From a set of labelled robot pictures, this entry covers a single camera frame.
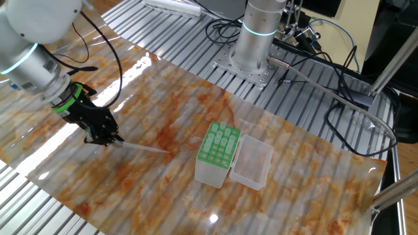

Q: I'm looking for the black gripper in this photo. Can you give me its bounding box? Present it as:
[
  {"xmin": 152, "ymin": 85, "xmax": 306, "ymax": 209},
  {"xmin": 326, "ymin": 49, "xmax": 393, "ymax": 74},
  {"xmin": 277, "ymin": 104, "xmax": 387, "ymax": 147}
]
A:
[{"xmin": 60, "ymin": 94, "xmax": 125, "ymax": 147}]

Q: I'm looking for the blue cable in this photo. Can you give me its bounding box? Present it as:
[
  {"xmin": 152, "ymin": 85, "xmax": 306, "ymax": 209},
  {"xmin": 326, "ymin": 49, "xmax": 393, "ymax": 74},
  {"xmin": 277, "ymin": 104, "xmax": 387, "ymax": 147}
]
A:
[{"xmin": 308, "ymin": 18, "xmax": 361, "ymax": 73}]

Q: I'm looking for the aluminium frame post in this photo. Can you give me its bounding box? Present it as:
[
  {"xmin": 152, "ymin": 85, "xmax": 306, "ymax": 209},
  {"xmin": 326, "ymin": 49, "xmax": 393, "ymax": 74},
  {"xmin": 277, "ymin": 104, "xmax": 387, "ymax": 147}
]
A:
[
  {"xmin": 370, "ymin": 169, "xmax": 418, "ymax": 213},
  {"xmin": 368, "ymin": 25, "xmax": 418, "ymax": 99}
]

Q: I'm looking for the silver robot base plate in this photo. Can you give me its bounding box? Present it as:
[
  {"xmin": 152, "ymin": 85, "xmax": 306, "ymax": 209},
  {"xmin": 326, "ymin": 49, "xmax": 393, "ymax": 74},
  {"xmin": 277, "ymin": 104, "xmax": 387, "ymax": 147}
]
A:
[{"xmin": 212, "ymin": 41, "xmax": 288, "ymax": 88}]

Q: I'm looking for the black equipment housing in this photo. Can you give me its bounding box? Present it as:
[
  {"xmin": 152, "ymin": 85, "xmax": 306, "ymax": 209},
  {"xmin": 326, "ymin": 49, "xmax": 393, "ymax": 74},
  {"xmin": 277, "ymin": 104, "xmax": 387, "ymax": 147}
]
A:
[{"xmin": 361, "ymin": 0, "xmax": 418, "ymax": 97}]

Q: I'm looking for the black cable bundle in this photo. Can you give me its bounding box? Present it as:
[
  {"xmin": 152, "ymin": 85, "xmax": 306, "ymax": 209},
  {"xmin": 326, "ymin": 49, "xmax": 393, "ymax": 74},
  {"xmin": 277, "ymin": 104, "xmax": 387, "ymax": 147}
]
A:
[{"xmin": 277, "ymin": 45, "xmax": 400, "ymax": 158}]

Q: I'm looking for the orange marble pattern mat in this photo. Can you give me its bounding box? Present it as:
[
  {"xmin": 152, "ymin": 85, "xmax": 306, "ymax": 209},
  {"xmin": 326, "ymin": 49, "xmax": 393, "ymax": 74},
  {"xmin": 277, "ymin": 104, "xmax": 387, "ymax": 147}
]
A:
[{"xmin": 0, "ymin": 3, "xmax": 389, "ymax": 235}]

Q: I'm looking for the grey cable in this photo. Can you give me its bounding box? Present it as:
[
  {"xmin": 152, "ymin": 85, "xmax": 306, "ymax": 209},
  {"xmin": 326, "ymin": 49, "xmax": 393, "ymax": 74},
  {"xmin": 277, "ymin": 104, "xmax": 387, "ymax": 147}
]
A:
[{"xmin": 266, "ymin": 55, "xmax": 398, "ymax": 148}]

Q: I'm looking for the green-topped pipette tip box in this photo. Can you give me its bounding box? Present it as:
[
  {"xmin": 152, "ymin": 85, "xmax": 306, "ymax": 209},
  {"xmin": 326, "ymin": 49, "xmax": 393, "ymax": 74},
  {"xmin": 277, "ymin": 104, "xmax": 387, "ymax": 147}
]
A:
[{"xmin": 194, "ymin": 121, "xmax": 274, "ymax": 192}]

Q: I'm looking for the white bar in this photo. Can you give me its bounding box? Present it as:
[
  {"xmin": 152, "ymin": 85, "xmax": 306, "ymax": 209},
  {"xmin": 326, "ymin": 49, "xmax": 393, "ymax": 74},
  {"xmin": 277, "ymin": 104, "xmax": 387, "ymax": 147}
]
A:
[{"xmin": 140, "ymin": 0, "xmax": 202, "ymax": 18}]

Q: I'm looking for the grey adapter box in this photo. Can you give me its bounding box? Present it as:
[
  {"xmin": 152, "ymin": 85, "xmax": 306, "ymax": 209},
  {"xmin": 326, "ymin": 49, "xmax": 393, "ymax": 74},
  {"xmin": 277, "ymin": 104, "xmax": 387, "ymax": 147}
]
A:
[{"xmin": 339, "ymin": 90, "xmax": 376, "ymax": 108}]

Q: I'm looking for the black cable coil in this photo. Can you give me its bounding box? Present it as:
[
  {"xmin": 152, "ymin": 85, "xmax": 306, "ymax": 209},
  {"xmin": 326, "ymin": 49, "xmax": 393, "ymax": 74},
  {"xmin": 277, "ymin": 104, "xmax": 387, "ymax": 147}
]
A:
[{"xmin": 204, "ymin": 18, "xmax": 245, "ymax": 45}]

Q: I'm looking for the metal clamp stand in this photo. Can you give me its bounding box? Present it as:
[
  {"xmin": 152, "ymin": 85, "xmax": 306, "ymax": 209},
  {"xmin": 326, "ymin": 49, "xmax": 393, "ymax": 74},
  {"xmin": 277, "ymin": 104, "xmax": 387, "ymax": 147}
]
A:
[{"xmin": 280, "ymin": 0, "xmax": 323, "ymax": 47}]

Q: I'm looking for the black box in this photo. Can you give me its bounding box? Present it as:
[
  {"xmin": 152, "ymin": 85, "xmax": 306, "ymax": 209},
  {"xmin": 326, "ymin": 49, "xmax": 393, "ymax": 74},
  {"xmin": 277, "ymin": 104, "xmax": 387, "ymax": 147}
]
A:
[{"xmin": 300, "ymin": 0, "xmax": 343, "ymax": 18}]

